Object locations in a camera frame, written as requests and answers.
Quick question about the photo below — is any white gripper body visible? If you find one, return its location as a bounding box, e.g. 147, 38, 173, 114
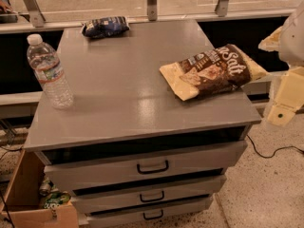
278, 1, 304, 67

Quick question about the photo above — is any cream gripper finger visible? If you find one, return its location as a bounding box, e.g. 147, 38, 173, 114
267, 66, 304, 126
258, 27, 282, 52

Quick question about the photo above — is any brown chip bag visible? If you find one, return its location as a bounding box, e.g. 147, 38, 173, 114
160, 44, 268, 101

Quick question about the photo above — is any blue chip bag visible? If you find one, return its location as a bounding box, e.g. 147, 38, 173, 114
81, 16, 129, 39

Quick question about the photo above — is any bottom grey drawer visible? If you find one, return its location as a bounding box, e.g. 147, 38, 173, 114
87, 196, 212, 228

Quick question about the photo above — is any grey drawer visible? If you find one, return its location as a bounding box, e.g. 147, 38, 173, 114
87, 196, 212, 228
45, 141, 247, 192
71, 175, 226, 215

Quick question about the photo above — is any grey drawer cabinet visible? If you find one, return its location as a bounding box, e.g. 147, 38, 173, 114
26, 21, 260, 228

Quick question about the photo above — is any middle grey drawer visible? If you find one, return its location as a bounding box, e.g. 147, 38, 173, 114
71, 175, 226, 215

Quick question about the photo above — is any clear plastic water bottle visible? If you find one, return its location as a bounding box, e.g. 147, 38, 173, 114
27, 33, 74, 109

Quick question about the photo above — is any top grey drawer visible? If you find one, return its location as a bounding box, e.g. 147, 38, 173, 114
45, 141, 247, 192

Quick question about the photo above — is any green snack package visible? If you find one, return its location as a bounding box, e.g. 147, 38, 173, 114
43, 192, 70, 209

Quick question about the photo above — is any metal can in box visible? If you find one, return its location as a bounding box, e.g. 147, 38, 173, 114
39, 179, 52, 196

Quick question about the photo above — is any cardboard box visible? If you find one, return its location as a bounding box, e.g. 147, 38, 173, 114
0, 151, 79, 228

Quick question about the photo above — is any black floor cable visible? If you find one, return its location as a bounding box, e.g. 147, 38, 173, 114
246, 134, 304, 160

